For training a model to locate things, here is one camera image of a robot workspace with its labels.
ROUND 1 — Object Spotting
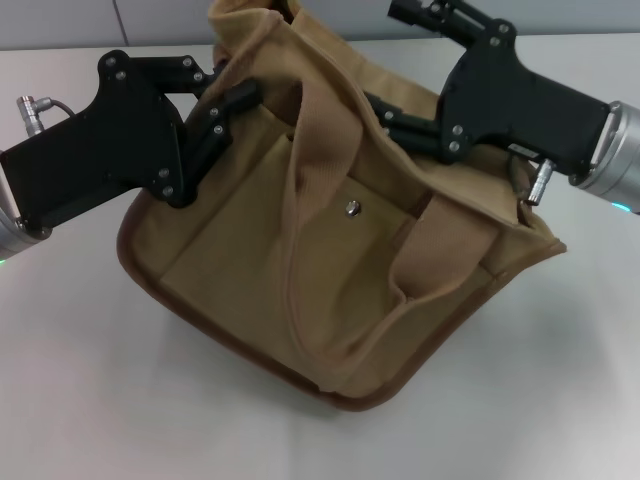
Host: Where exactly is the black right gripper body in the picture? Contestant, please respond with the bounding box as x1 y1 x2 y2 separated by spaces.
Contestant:
434 19 614 176

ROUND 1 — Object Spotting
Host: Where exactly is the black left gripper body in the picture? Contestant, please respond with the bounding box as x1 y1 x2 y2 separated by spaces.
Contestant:
0 49 189 231

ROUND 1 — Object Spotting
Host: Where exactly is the khaki canvas food bag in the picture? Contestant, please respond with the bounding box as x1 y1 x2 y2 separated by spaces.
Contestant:
114 0 569 414

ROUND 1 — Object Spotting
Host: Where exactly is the right arm connector cable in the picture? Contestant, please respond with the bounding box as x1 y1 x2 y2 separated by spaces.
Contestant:
507 149 554 206

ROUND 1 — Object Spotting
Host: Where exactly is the arm connector cable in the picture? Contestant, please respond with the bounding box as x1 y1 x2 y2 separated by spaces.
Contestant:
17 94 76 131
507 149 554 206

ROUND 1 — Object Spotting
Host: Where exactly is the left arm connector cable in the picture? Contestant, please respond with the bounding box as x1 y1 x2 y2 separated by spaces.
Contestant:
17 94 76 131

